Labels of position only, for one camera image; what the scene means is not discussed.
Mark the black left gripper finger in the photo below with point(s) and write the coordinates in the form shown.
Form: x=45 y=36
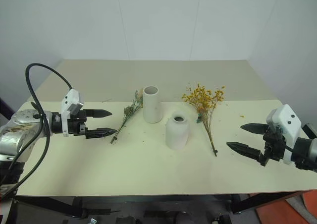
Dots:
x=101 y=132
x=99 y=113

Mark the tall white cylinder vase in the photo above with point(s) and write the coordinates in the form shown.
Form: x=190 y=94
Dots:
x=151 y=107

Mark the black table frame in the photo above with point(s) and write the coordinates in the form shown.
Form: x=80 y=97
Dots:
x=260 y=200

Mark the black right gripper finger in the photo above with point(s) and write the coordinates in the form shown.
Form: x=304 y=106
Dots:
x=255 y=128
x=245 y=150

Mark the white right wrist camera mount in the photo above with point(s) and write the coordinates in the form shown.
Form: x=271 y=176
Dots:
x=287 y=121

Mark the yellow dried flower bunch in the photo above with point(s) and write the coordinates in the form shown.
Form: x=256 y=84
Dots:
x=204 y=102

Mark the white jar-shaped vase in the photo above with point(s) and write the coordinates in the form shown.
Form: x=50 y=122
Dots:
x=176 y=134

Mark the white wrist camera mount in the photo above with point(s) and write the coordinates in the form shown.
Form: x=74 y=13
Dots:
x=287 y=121
x=72 y=98

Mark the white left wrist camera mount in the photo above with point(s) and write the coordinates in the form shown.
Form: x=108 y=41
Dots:
x=72 y=98

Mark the orange floor mat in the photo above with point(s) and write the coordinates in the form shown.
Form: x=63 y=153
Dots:
x=292 y=215

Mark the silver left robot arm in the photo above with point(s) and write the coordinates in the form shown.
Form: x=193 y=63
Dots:
x=22 y=136

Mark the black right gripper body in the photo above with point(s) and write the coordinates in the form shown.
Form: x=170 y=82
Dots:
x=273 y=146

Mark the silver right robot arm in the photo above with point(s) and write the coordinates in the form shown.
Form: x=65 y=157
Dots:
x=307 y=148

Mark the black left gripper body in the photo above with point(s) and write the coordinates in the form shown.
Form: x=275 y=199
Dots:
x=77 y=126

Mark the green dried flower bunch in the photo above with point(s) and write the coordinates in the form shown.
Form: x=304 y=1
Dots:
x=129 y=109

